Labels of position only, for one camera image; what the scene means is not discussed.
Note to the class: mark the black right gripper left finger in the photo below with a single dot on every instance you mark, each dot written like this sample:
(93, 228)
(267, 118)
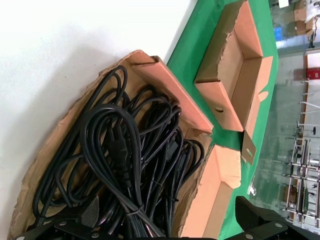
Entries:
(90, 215)

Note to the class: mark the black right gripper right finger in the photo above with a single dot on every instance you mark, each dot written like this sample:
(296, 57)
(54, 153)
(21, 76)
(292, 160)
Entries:
(250, 217)

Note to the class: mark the intact cardboard box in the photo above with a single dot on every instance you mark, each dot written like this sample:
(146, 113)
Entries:
(250, 82)

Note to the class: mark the torn cardboard box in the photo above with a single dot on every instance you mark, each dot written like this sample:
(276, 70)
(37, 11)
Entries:
(175, 87)

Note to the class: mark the silver table clamp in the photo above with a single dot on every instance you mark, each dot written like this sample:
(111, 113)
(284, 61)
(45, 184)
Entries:
(252, 187)

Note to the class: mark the metal shelf rack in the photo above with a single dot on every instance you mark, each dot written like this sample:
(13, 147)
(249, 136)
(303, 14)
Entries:
(300, 162)

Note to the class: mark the red background sign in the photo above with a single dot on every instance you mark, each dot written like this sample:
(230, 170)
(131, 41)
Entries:
(312, 74)

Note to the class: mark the blue background crate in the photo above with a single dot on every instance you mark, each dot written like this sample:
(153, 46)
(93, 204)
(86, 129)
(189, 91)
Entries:
(278, 33)

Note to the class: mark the green table cloth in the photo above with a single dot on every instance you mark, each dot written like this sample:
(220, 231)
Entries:
(200, 37)

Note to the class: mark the stacked background cardboard boxes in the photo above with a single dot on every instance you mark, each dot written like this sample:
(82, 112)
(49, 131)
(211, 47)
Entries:
(300, 15)

